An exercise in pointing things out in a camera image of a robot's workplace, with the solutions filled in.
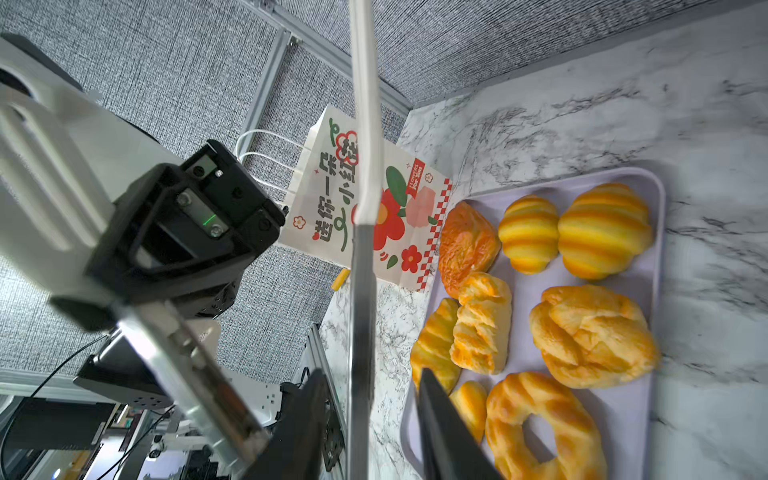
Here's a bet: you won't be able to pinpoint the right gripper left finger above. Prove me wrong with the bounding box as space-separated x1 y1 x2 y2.
242 369 328 479

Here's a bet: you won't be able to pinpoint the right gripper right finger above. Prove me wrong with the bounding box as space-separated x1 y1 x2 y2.
417 368 501 479

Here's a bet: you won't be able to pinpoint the small striped croissant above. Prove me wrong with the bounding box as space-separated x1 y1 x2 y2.
449 381 487 444

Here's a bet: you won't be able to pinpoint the white paper bag with flower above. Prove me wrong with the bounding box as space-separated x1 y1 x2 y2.
279 106 453 291

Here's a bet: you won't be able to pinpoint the steel tongs with white tips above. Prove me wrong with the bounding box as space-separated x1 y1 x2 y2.
0 0 386 480

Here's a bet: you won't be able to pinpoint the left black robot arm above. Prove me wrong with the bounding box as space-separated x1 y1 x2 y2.
50 140 287 410

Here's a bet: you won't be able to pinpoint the large striped croissant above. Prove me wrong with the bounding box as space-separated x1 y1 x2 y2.
410 298 462 394

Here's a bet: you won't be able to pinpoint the twisted flaky pastry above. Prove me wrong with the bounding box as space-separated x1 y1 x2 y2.
449 272 513 375

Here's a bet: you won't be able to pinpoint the golden knotted puff pastry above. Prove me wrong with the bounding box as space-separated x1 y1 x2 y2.
529 285 661 389

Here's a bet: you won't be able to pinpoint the dark orange triangular pastry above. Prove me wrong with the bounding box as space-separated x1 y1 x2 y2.
438 201 502 299

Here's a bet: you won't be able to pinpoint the small striped roll left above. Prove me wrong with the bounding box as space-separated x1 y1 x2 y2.
498 195 559 275

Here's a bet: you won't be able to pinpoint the lilac plastic tray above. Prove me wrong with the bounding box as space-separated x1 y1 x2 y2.
399 166 667 480

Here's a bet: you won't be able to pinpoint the braided ring bread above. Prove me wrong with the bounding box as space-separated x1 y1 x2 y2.
485 372 607 479

